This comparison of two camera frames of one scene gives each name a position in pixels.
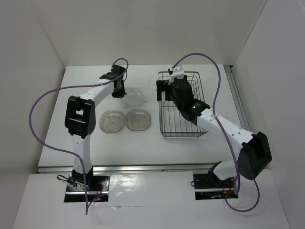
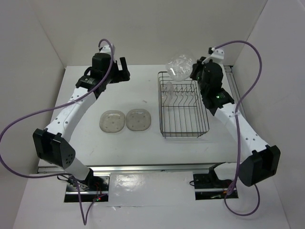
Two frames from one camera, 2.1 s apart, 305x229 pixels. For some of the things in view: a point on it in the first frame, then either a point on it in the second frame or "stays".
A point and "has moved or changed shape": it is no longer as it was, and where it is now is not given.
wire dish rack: [173, 123] stays
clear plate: [138, 119] stays
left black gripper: [121, 93] → [121, 75]
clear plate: [195, 88] has moved or changed shape
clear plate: [112, 121] stays
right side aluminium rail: [230, 74] stays
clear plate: [134, 98] → [178, 67]
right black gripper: [162, 86] → [199, 64]
